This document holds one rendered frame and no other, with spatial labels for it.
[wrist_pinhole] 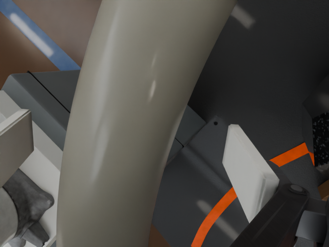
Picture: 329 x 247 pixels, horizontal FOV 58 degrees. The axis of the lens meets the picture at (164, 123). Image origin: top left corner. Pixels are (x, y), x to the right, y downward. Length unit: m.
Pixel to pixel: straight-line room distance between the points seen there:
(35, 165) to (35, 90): 0.18
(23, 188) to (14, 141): 0.52
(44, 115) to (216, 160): 0.89
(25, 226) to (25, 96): 0.28
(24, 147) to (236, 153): 0.13
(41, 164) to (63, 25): 1.10
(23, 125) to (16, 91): 0.56
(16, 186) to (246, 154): 0.59
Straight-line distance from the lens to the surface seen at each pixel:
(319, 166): 0.79
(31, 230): 0.73
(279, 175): 0.17
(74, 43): 1.64
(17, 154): 0.20
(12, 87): 0.77
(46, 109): 0.72
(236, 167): 0.18
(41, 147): 0.69
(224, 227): 1.54
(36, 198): 0.70
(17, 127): 0.19
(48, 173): 0.68
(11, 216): 0.68
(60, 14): 1.69
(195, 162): 1.43
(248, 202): 0.16
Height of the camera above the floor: 1.33
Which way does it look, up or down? 67 degrees down
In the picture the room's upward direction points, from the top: 121 degrees counter-clockwise
